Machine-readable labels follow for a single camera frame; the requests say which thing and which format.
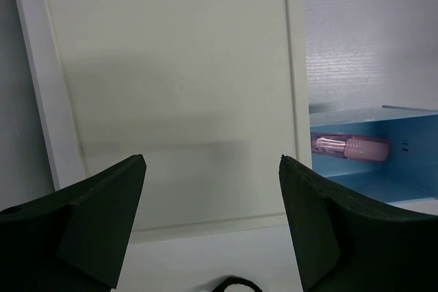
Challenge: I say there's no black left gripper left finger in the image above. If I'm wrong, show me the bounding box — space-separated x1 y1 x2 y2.
1 155 146 291

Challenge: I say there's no blue transparent drawer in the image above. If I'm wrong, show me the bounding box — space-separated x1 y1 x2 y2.
310 105 437 204

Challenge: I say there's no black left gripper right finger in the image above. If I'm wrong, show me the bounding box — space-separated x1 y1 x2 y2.
279 156 437 291

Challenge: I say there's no white drawer cabinet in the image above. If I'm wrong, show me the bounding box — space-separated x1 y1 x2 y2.
16 0 311 241

